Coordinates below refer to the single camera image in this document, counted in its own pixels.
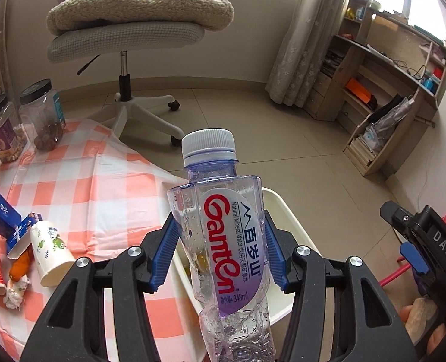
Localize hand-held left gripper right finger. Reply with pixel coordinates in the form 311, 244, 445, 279
262, 209, 416, 362

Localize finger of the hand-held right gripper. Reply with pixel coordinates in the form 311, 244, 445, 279
380, 201, 419, 236
399, 242, 430, 275

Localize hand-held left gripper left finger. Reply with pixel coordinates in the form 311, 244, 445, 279
20, 211, 180, 362

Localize white plastic bin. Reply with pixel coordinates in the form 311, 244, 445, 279
172, 186, 310, 327

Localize clear plastic water bottle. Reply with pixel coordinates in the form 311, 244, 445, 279
166, 129, 276, 362

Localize person's right hand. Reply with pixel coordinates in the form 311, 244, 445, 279
399, 297, 446, 357

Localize white plastic bag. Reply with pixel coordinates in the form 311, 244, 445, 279
362, 124, 386, 152

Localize orange white checkered tablecloth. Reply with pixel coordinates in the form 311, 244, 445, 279
0, 119, 216, 362

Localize white paper cup green print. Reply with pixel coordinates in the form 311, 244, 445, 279
30, 219, 76, 287

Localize orange box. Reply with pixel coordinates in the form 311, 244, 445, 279
345, 78, 373, 105

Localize orange carrot toy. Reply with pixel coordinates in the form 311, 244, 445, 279
9, 248, 33, 281

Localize small blue white box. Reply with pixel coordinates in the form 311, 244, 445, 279
6, 212, 45, 260

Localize crumpled white tissue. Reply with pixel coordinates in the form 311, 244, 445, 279
4, 275, 31, 310

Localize wooden desk with shelves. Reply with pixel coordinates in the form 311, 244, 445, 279
304, 0, 446, 176

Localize clear jar with brown nuts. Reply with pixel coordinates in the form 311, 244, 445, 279
19, 79, 66, 151

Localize beige lace curtain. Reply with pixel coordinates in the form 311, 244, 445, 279
264, 0, 408, 107

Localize purple label nut jar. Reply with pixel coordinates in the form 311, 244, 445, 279
0, 94, 22, 164

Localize grey white office chair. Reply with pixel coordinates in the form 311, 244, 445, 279
44, 0, 235, 146

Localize beige fleece blanket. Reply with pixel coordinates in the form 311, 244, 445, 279
46, 0, 234, 36

